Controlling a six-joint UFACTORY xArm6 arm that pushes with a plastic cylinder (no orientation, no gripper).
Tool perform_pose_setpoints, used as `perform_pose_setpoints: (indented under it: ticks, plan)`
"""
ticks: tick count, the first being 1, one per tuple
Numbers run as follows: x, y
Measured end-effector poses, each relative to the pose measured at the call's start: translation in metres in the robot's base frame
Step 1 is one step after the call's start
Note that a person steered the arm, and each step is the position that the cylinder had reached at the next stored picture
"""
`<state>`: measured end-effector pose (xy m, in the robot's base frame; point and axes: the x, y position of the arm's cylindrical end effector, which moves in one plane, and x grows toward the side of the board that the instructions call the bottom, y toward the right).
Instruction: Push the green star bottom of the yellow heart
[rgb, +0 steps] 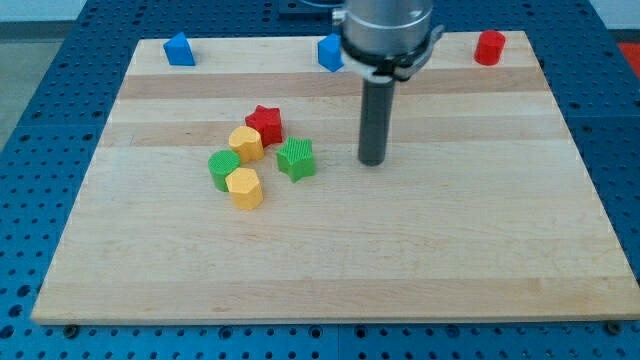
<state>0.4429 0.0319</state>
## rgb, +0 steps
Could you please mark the yellow hexagon block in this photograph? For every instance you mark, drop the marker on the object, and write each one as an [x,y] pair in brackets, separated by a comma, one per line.
[245,188]

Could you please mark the blue pentagon block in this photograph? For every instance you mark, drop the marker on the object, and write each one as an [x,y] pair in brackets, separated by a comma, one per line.
[329,52]

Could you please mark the yellow heart block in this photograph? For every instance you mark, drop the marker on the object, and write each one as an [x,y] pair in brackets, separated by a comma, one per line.
[246,142]

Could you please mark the green star block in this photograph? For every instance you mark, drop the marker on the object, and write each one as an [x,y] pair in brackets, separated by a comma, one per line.
[296,159]

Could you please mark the red cylinder block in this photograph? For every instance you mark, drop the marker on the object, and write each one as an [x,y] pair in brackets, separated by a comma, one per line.
[489,47]

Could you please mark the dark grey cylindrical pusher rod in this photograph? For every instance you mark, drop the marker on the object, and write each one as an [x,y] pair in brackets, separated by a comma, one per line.
[376,107]

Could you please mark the red star block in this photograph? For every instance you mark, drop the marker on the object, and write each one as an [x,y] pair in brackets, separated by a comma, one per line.
[268,123]

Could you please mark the white clamp tool mount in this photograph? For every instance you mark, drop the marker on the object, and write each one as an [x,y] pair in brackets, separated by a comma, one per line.
[386,45]

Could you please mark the green cylinder block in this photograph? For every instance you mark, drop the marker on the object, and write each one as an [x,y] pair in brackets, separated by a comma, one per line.
[221,164]

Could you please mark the blue triangle block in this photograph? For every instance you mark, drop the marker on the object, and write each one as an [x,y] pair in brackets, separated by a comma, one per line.
[178,51]

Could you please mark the wooden board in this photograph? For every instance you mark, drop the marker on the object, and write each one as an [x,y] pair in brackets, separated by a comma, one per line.
[483,210]

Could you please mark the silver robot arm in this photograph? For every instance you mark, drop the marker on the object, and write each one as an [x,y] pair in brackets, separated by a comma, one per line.
[384,42]

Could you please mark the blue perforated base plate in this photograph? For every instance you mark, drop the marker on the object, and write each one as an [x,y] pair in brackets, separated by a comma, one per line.
[44,161]

